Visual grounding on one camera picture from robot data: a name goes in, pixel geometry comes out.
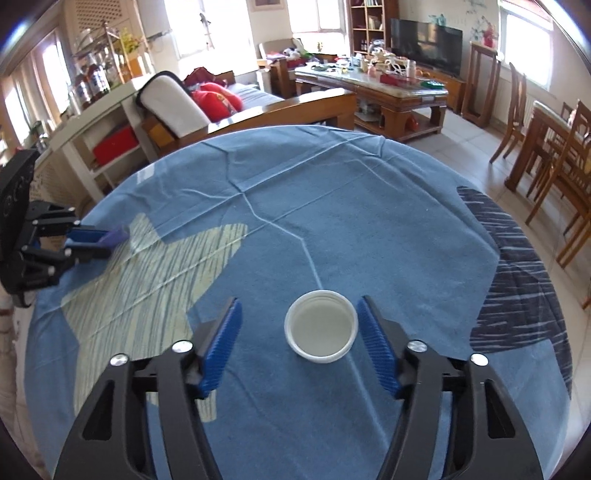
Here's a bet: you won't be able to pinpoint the wooden coffee table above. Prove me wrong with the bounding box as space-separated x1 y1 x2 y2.
294 61 450 143

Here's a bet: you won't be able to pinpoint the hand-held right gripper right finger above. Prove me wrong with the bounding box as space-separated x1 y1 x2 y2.
355 295 546 480

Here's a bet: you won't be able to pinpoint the yellow flowers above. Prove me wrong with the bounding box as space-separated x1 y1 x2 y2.
117 29 142 78

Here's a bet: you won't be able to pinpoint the white shelf counter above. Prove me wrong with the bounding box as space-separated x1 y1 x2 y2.
46 76 158 205

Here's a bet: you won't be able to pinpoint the blue patterned tablecloth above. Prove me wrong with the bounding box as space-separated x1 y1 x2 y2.
23 124 575 480

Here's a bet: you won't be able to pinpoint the wooden sofa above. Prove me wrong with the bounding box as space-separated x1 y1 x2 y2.
140 69 359 161

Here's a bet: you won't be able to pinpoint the wooden armchair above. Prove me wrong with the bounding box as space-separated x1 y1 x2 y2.
256 39 325 99

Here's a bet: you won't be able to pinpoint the metal bottle rack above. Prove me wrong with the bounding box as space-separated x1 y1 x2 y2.
68 25 154 112

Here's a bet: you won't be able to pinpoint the window with brown blind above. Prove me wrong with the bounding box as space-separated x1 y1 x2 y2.
498 0 558 92

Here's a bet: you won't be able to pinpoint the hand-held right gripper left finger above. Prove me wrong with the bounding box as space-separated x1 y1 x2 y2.
53 296 243 480

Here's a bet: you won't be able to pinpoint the wooden dining chair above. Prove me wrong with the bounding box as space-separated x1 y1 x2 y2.
488 61 530 165
556 175 591 271
525 99 591 227

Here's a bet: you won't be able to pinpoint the tall wooden side table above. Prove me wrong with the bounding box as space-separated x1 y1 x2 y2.
462 41 502 129

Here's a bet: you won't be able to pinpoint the wooden bookshelf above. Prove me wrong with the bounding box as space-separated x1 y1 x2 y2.
346 0 400 59

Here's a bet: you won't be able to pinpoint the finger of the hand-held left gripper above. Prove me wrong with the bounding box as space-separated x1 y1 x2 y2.
65 224 131 246
62 244 112 268

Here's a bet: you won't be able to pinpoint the wooden dining table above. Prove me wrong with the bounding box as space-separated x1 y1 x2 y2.
503 100 591 200

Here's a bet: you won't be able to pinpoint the red cushion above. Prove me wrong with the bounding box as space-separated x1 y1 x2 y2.
191 82 245 124

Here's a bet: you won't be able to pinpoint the white cushion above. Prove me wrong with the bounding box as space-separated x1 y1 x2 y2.
135 71 212 139

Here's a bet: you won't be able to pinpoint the white plastic lid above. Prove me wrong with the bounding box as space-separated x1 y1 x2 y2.
284 289 359 365

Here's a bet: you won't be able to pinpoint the red box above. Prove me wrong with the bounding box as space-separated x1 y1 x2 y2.
91 126 140 168

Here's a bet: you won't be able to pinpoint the wooden television stand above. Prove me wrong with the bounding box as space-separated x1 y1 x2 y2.
414 67 468 114

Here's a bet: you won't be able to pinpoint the flat screen television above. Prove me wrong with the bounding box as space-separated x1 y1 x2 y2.
390 17 464 78

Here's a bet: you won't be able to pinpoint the red flower vase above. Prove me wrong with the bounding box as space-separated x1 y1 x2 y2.
475 17 498 49

